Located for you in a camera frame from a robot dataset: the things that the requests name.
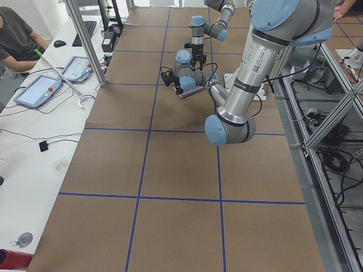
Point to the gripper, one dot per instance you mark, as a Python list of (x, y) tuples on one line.
[(197, 51), (178, 85)]

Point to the pink and grey towel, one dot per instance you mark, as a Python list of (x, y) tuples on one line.
[(190, 93)]

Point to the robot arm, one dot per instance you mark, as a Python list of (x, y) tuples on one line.
[(200, 27), (274, 26)]

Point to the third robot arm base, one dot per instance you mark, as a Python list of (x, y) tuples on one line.
[(351, 59)]

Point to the black power adapter box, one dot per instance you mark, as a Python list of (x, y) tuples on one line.
[(108, 43)]

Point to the black computer monitor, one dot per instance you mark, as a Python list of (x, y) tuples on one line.
[(104, 9)]

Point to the white grabber stick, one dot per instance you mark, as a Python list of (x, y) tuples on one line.
[(81, 97)]

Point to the far teach pendant tablet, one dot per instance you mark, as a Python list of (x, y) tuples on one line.
[(77, 70)]

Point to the teach pendant tablet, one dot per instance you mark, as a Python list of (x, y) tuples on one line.
[(77, 70), (38, 92)]

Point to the black computer mouse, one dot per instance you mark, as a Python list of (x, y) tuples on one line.
[(59, 43)]

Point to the near teach pendant tablet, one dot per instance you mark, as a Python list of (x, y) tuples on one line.
[(38, 92)]

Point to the small black square pad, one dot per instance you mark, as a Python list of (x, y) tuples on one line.
[(43, 146)]

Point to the seated person grey shirt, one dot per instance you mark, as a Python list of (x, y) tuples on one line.
[(19, 42)]

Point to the round metal disc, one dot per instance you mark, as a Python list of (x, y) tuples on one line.
[(23, 240)]

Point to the red bottle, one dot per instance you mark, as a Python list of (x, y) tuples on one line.
[(14, 260)]

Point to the aluminium frame post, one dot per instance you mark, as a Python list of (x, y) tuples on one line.
[(80, 28)]

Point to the aluminium truss frame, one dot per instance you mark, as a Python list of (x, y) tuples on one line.
[(323, 110)]

